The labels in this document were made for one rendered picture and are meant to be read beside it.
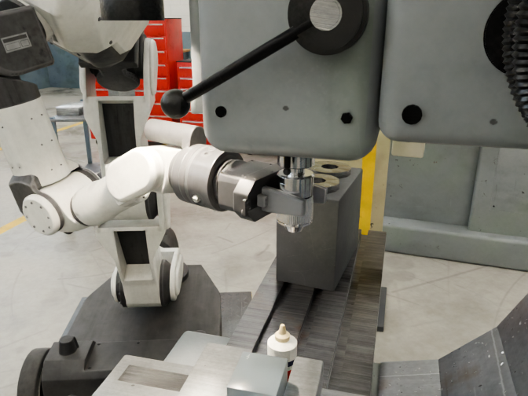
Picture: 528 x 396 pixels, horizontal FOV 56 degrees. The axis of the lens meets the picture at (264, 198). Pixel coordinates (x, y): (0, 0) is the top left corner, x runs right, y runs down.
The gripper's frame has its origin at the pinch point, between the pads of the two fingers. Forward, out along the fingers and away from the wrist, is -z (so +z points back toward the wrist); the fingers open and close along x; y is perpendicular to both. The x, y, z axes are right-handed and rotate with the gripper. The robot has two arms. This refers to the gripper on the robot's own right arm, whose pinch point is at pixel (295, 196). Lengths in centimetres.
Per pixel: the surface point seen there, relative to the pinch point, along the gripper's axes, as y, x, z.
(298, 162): -5.3, -1.9, -1.4
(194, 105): -11.3, -6.0, 11.3
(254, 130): -10.6, -10.3, -0.8
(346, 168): 7.7, 39.1, 10.9
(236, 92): -14.4, -10.9, 1.0
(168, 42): 6, 360, 378
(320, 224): 14.1, 23.5, 8.0
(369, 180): 52, 163, 54
